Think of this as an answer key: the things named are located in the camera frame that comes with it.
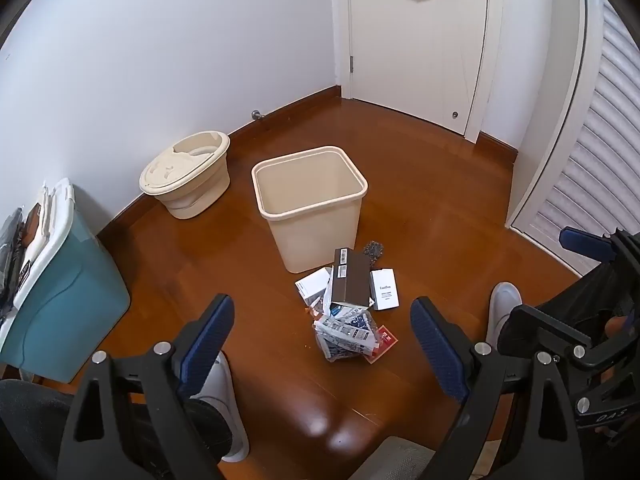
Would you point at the white louvered closet door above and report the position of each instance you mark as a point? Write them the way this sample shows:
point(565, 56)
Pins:
point(590, 135)

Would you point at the beige square trash bin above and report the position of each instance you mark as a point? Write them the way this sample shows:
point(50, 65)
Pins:
point(320, 230)

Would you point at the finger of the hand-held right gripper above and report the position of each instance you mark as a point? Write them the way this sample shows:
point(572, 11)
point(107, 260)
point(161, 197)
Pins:
point(550, 327)
point(585, 242)

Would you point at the person's white slipper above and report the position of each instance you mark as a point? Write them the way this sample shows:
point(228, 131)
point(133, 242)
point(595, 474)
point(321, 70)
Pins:
point(502, 310)
point(227, 410)

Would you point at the person's left white slipper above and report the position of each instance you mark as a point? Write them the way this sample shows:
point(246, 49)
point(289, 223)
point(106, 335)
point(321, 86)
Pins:
point(227, 410)

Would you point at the brown cardboard box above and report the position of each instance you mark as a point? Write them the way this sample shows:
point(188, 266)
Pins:
point(352, 280)

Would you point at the red paper card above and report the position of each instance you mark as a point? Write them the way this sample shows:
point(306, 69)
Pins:
point(385, 342)

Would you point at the grey chair seat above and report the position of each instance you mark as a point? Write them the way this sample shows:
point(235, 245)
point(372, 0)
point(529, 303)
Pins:
point(395, 462)

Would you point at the white flat box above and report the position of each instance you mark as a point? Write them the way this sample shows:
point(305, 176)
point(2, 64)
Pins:
point(312, 285)

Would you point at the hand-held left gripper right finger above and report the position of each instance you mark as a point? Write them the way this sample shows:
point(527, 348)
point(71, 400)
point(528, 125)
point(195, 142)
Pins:
point(440, 355)

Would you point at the black pouch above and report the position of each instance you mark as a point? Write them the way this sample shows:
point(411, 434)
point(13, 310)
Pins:
point(10, 255)

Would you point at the clear printed plastic packet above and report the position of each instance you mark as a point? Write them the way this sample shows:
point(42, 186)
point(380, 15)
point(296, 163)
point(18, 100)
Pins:
point(345, 332)

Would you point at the person's right white slipper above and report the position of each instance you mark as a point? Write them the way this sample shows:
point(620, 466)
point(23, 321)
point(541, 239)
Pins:
point(502, 310)

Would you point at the beige round lidded bucket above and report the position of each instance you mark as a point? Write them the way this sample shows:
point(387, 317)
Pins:
point(190, 185)

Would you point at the teal storage box white lid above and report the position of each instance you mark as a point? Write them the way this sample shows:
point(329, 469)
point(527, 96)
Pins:
point(70, 305)

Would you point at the small brown case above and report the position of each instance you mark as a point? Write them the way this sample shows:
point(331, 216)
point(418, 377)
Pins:
point(32, 220)

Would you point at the white box dark label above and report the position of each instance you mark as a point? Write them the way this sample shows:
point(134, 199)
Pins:
point(384, 287)

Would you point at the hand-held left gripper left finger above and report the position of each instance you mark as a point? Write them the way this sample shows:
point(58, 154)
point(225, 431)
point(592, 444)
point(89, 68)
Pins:
point(210, 340)

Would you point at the person's right leg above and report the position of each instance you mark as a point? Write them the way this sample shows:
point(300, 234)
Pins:
point(575, 292)

